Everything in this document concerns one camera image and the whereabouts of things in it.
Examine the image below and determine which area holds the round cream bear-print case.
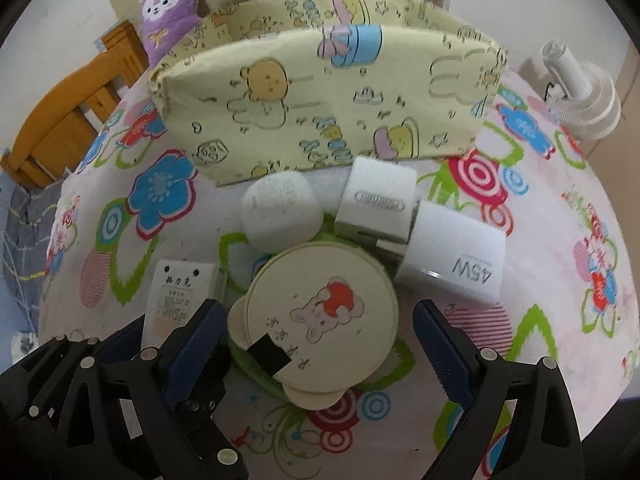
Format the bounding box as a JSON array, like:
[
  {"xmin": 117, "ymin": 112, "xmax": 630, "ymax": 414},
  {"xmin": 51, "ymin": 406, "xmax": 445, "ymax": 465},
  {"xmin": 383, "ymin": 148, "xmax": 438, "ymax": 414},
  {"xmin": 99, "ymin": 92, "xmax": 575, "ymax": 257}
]
[{"xmin": 228, "ymin": 242, "xmax": 399, "ymax": 411}]

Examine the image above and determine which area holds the white square charger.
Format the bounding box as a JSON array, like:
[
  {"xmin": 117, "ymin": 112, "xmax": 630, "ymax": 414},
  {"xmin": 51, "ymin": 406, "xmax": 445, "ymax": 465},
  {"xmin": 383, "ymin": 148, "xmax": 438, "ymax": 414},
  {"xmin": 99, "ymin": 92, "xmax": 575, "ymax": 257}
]
[{"xmin": 334, "ymin": 156, "xmax": 418, "ymax": 245}]

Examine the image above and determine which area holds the floral tablecloth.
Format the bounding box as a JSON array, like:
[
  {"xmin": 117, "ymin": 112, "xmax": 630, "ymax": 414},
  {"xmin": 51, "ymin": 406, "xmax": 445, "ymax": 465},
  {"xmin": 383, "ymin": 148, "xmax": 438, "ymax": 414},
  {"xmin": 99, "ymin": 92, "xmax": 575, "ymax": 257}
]
[{"xmin": 39, "ymin": 72, "xmax": 639, "ymax": 479}]

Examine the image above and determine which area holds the orange wooden chair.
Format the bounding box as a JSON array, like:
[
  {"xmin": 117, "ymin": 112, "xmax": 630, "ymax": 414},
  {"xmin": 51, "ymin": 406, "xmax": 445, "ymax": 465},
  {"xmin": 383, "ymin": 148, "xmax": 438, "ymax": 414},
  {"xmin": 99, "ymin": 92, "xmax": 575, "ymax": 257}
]
[{"xmin": 1, "ymin": 21, "xmax": 149, "ymax": 188}]

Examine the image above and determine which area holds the white small fan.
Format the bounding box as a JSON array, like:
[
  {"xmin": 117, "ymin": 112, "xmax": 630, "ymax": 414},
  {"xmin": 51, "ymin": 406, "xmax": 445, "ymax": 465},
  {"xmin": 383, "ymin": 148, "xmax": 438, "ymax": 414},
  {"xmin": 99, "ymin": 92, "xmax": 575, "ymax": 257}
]
[{"xmin": 540, "ymin": 41, "xmax": 622, "ymax": 142}]

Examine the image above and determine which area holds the white labelled adapter box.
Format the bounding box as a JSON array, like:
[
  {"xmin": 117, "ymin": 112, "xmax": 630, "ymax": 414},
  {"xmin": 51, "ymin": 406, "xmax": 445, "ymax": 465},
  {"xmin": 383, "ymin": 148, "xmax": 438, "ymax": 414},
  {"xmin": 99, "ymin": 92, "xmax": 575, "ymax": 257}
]
[{"xmin": 141, "ymin": 259, "xmax": 227, "ymax": 349}]

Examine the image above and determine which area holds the green round object under case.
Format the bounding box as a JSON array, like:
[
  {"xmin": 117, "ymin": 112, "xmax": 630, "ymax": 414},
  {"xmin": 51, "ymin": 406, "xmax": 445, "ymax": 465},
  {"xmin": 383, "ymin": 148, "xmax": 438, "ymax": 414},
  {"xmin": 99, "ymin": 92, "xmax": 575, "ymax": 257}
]
[{"xmin": 228, "ymin": 333, "xmax": 292, "ymax": 401}]

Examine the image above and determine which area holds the grey plaid cloth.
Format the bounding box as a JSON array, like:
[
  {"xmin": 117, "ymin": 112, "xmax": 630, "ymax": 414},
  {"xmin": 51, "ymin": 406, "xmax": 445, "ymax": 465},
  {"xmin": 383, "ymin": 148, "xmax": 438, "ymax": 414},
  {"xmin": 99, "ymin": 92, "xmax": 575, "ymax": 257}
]
[{"xmin": 1, "ymin": 172, "xmax": 62, "ymax": 333}]

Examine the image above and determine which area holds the white 45W charger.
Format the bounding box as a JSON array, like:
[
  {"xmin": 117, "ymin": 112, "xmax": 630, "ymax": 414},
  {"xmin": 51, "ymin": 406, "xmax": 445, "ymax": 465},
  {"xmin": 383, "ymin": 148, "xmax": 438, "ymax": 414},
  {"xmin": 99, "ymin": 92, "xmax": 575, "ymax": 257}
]
[{"xmin": 376, "ymin": 200, "xmax": 506, "ymax": 308}]

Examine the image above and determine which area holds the purple plush rabbit toy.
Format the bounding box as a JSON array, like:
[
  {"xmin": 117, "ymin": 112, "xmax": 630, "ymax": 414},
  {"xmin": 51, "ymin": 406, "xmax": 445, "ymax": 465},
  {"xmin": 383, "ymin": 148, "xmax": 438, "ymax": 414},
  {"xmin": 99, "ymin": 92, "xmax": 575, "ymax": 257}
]
[{"xmin": 141, "ymin": 0, "xmax": 200, "ymax": 67}]

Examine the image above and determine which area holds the yellow cartoon fabric storage box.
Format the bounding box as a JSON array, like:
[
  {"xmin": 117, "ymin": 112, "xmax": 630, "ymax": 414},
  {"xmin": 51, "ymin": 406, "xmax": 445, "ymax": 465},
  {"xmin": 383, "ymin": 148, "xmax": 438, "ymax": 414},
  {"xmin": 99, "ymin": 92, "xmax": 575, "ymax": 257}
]
[{"xmin": 149, "ymin": 0, "xmax": 508, "ymax": 185}]

